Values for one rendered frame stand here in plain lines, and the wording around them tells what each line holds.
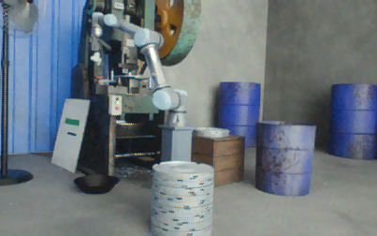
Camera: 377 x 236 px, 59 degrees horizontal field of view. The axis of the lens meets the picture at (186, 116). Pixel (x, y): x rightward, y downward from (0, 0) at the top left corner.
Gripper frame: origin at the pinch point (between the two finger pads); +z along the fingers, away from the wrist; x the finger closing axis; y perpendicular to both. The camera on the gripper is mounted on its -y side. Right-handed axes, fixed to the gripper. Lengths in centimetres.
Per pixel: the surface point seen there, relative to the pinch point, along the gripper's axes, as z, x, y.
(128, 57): -8.4, -10.3, -29.5
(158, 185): 61, 108, 18
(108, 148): 61, 7, -7
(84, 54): -13, -62, -14
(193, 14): -46, 18, -71
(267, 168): 67, 88, -86
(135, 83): 12.3, -4.9, -33.2
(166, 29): -38, -17, -69
